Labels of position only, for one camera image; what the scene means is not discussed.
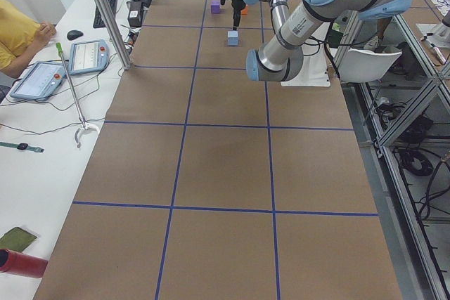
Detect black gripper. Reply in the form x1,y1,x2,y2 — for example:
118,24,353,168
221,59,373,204
231,0,245,30

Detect light blue foam block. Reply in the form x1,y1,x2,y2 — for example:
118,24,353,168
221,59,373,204
227,30,239,46

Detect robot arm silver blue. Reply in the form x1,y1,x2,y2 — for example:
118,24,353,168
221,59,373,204
240,0,412,82

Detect orange foam block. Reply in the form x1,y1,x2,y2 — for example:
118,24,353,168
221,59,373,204
240,6,248,15

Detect purple foam block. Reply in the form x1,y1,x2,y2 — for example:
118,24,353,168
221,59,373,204
210,0,221,14

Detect black power adapter box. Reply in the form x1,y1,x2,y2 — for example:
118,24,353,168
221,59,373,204
127,1,143,27

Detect white chair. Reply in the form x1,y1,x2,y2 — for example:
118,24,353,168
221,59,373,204
338,48,402,83

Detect black keyboard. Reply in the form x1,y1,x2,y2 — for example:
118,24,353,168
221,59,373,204
93,0,118,29

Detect far teach pendant tablet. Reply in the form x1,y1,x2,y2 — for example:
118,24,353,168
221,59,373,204
68,39,109,75

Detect teach pendant tablet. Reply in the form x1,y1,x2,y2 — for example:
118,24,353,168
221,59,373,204
68,39,109,75
10,62,65,100

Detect black computer mouse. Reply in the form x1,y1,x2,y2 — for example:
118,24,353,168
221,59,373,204
66,30,84,41

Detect reacher grabber tool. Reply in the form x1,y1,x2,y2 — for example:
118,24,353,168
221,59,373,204
56,42,100,148

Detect near teach pendant tablet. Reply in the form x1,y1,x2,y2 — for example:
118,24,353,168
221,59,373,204
10,62,65,100

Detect person in yellow shirt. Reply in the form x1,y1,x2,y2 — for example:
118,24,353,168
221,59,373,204
1,0,56,79

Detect green cloth pouch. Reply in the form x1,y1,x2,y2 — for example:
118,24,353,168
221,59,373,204
0,227,37,252

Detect red cylinder bottle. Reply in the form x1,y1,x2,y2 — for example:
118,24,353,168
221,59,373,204
1,249,48,278

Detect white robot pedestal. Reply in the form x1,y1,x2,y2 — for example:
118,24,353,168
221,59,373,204
281,44,330,87

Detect aluminium frame post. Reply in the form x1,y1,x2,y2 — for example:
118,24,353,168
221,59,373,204
94,0,131,70

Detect green strap smartwatch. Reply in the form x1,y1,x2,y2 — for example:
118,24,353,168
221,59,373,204
0,142,44,153

